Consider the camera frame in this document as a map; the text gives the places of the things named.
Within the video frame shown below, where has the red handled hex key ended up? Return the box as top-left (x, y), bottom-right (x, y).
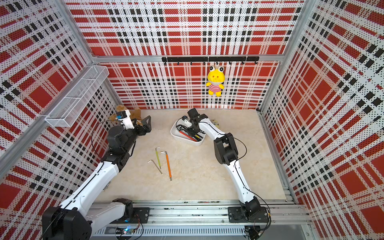
top-left (179, 130), bottom-right (198, 142)

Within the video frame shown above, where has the long black hex key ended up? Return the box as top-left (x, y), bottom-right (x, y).
top-left (176, 125), bottom-right (197, 140)

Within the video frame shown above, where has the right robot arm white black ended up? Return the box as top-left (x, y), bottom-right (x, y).
top-left (188, 108), bottom-right (267, 221)

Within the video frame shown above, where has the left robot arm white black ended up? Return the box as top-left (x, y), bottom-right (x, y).
top-left (41, 112), bottom-right (152, 240)

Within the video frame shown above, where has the white plastic storage box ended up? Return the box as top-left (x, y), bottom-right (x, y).
top-left (170, 119), bottom-right (206, 146)

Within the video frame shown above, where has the silver hex key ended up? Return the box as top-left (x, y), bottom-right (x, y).
top-left (147, 160), bottom-right (163, 175)

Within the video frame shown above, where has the brown teddy bear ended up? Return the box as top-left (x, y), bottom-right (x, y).
top-left (108, 105), bottom-right (142, 125)

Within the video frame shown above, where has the yellow frog plush toy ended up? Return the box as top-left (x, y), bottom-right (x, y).
top-left (206, 66), bottom-right (225, 97)

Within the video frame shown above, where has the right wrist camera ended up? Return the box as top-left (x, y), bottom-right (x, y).
top-left (182, 116), bottom-right (192, 128)

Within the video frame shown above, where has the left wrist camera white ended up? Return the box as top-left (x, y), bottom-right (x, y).
top-left (116, 110), bottom-right (134, 130)

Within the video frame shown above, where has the green handled hex key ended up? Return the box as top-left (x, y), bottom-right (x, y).
top-left (155, 147), bottom-right (162, 170)

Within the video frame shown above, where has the orange handled hex key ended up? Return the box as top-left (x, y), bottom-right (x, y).
top-left (160, 151), bottom-right (173, 181)

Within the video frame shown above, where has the black hook rail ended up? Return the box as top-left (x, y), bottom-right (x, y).
top-left (162, 56), bottom-right (260, 64)

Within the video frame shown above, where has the white wire mesh shelf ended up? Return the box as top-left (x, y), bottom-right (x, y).
top-left (45, 66), bottom-right (108, 128)

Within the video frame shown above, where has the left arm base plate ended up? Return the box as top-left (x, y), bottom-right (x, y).
top-left (111, 208), bottom-right (151, 224)

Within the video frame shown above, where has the aluminium front rail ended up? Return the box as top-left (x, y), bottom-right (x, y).
top-left (93, 201), bottom-right (317, 240)

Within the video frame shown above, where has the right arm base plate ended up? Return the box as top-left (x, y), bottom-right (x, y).
top-left (228, 207), bottom-right (269, 224)

